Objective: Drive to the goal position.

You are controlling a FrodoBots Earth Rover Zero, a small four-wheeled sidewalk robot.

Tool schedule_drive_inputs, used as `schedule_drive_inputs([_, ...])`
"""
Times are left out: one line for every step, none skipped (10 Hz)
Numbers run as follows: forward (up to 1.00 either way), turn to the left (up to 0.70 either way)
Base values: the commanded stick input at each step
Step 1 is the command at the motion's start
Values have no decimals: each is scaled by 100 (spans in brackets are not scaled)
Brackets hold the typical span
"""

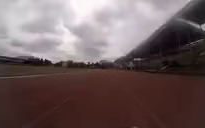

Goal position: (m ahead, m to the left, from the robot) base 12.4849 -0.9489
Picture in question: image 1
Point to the row of trees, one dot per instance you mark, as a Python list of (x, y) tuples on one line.
[(76, 64)]

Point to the red running track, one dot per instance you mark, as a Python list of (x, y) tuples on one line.
[(100, 96)]

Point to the white kerb line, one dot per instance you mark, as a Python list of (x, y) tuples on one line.
[(26, 75)]

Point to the grandstand with roof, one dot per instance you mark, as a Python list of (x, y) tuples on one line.
[(176, 43)]

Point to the grass field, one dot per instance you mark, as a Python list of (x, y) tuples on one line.
[(20, 69)]

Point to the low long building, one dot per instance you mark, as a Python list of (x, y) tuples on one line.
[(6, 59)]

